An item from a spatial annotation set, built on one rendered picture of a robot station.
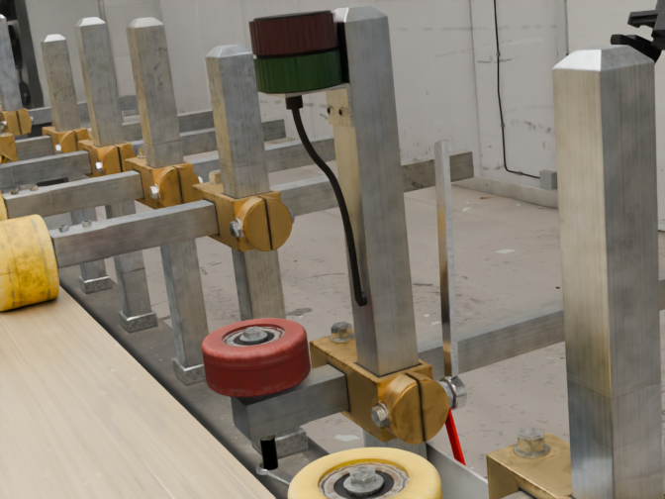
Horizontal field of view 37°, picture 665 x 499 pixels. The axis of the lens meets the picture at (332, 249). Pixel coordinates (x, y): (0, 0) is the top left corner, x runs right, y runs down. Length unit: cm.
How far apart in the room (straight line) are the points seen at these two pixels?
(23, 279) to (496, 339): 41
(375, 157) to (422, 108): 499
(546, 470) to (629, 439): 8
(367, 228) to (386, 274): 4
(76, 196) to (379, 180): 56
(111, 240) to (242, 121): 17
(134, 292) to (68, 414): 78
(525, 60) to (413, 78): 104
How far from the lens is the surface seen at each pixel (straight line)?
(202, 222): 98
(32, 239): 92
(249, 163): 94
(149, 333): 146
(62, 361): 79
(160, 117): 117
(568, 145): 52
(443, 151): 80
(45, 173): 145
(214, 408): 117
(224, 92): 93
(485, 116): 520
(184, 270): 121
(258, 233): 93
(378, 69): 71
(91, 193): 120
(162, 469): 59
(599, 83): 49
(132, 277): 146
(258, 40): 68
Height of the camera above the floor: 116
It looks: 15 degrees down
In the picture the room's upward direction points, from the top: 6 degrees counter-clockwise
